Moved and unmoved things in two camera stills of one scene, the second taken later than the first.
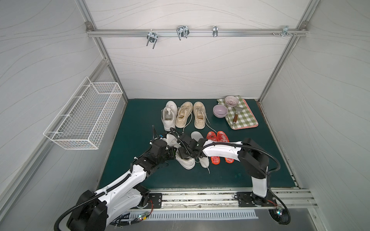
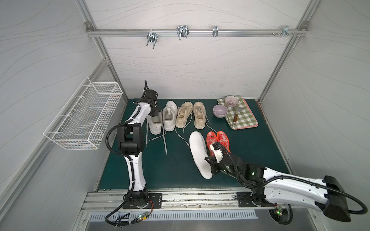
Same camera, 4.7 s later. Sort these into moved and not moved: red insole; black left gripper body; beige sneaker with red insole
Moved: black left gripper body
Not moved: red insole; beige sneaker with red insole
